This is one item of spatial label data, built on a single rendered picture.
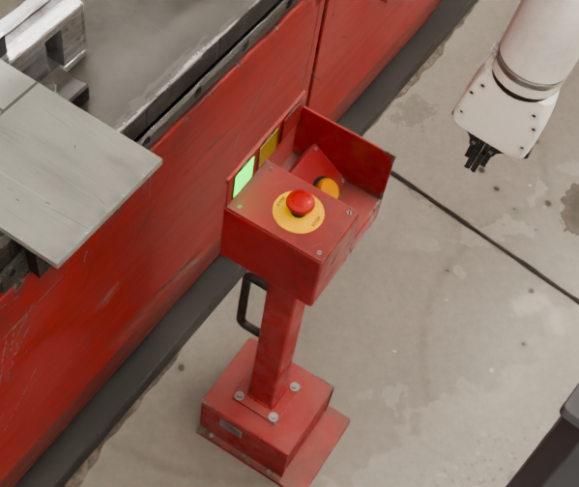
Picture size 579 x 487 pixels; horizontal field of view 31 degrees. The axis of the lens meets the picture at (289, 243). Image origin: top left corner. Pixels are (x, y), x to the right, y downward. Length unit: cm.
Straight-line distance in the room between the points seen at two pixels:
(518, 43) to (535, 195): 145
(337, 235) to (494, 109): 31
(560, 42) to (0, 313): 76
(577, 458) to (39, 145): 68
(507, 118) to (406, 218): 123
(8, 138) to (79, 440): 95
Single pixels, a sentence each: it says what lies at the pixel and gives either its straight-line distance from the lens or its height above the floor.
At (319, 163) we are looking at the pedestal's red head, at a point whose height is 74.
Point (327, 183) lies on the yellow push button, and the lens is 152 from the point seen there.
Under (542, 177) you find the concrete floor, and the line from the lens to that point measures 261.
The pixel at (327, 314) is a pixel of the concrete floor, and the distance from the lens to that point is 225.
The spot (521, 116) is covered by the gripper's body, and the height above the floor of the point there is 107.
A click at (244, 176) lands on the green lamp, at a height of 81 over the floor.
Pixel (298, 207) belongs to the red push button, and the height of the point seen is 81.
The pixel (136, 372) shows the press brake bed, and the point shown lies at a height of 5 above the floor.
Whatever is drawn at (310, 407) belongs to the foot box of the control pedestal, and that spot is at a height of 12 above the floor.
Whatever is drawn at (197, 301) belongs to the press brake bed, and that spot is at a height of 5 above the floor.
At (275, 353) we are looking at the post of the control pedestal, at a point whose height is 34.
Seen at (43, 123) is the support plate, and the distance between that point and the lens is 122.
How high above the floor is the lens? 192
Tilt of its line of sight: 55 degrees down
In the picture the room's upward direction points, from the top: 11 degrees clockwise
